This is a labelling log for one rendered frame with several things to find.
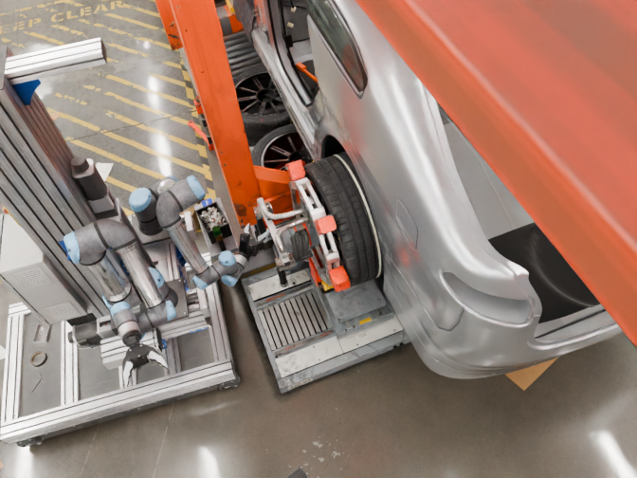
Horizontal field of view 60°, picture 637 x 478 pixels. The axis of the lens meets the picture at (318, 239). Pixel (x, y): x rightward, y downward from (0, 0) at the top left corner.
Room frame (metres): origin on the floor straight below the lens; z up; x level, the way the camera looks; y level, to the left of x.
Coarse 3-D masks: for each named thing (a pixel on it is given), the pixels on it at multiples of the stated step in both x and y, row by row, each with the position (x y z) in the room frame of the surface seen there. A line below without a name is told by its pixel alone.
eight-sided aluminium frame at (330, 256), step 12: (300, 180) 1.80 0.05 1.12; (300, 192) 1.73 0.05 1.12; (312, 192) 1.72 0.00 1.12; (300, 204) 1.95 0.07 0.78; (312, 216) 1.58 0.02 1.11; (324, 216) 1.58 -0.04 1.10; (312, 252) 1.73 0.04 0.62; (324, 252) 1.46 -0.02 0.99; (336, 252) 1.46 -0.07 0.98; (324, 264) 1.65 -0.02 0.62; (336, 264) 1.45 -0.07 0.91; (324, 276) 1.51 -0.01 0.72
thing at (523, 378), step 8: (552, 360) 1.20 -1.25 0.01; (528, 368) 1.17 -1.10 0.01; (536, 368) 1.17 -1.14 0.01; (544, 368) 1.16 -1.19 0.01; (512, 376) 1.14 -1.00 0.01; (520, 376) 1.13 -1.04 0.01; (528, 376) 1.13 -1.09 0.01; (536, 376) 1.12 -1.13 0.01; (520, 384) 1.08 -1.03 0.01; (528, 384) 1.08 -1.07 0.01
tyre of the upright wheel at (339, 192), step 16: (320, 160) 1.92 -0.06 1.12; (336, 160) 1.87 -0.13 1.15; (320, 176) 1.76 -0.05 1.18; (336, 176) 1.75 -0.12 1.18; (352, 176) 1.73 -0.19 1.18; (320, 192) 1.70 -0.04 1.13; (336, 192) 1.67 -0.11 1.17; (352, 192) 1.65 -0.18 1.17; (336, 208) 1.59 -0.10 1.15; (352, 208) 1.59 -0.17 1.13; (336, 224) 1.53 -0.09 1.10; (352, 224) 1.52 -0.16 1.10; (368, 224) 1.53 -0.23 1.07; (352, 240) 1.47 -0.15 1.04; (368, 240) 1.48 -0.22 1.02; (352, 256) 1.43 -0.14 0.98; (368, 256) 1.44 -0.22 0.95; (352, 272) 1.40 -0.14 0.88; (368, 272) 1.43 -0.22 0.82
